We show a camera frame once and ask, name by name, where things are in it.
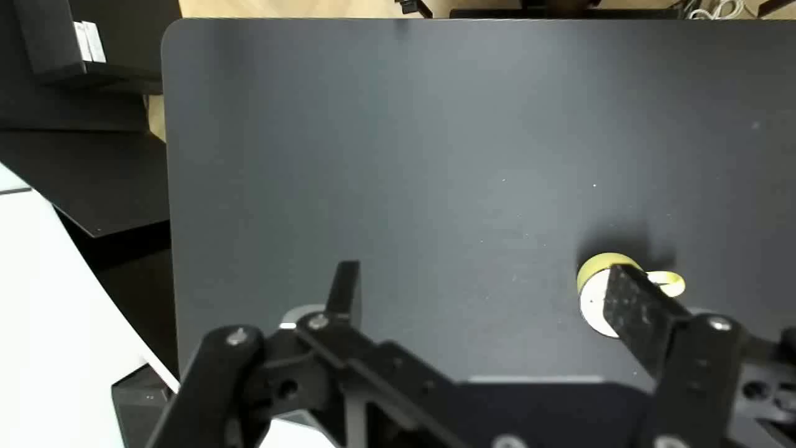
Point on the yellow enamel mug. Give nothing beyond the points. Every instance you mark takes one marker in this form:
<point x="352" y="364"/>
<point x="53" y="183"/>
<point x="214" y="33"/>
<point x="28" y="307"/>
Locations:
<point x="593" y="307"/>

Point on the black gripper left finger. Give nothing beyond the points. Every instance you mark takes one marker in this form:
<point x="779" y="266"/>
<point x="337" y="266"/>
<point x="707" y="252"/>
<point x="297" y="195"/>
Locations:
<point x="225" y="374"/>

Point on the black case white sticker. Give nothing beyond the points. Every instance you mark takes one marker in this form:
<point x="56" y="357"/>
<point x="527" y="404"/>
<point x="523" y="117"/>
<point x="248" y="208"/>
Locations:
<point x="51" y="40"/>

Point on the black flat side panel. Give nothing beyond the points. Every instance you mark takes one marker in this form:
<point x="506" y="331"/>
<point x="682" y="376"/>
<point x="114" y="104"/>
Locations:
<point x="89" y="183"/>

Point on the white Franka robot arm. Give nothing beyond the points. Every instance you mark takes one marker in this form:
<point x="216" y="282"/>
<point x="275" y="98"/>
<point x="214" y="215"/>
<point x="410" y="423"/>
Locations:
<point x="51" y="331"/>

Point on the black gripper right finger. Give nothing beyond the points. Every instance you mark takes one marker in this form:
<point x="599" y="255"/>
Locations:
<point x="704" y="374"/>

